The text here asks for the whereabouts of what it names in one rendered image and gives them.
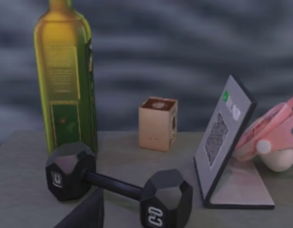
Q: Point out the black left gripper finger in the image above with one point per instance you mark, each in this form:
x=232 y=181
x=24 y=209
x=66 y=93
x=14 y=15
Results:
x=85 y=213

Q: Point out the black hex dumbbell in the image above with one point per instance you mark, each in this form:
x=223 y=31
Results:
x=160 y=197

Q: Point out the small tan cardboard box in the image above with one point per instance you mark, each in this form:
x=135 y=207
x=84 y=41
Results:
x=155 y=126

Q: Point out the green glass bottle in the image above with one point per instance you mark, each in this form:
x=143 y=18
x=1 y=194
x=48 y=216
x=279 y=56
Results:
x=65 y=78

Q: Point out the grey QR code sign stand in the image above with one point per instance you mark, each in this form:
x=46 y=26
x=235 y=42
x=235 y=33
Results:
x=222 y=147

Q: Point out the pink and white toy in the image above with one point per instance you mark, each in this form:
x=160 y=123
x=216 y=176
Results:
x=269 y=140

